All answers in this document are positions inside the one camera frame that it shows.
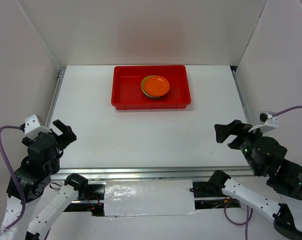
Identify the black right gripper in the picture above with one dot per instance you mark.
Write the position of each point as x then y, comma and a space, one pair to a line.
236, 127

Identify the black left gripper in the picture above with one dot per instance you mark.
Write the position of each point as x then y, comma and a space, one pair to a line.
68, 135

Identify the orange plate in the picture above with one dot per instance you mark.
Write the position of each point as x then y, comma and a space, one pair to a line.
157, 86

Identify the green plate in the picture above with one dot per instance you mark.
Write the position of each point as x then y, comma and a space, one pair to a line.
143, 89

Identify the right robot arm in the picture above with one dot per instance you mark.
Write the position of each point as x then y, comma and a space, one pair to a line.
282, 203

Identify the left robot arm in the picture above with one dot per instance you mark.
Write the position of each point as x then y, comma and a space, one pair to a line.
28, 182

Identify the red plastic bin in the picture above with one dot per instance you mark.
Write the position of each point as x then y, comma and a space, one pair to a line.
127, 92

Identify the white foil cover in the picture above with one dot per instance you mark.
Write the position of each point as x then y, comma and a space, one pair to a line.
148, 198

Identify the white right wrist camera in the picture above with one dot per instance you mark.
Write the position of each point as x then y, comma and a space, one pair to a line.
268, 122

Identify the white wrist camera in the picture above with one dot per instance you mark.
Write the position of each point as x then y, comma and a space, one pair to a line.
34, 125
268, 122

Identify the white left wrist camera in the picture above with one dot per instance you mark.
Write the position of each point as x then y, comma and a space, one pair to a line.
34, 125

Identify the aluminium rail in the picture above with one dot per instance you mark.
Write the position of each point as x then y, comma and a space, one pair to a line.
95, 174

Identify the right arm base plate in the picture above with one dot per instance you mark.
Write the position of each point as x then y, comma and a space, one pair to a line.
208, 191

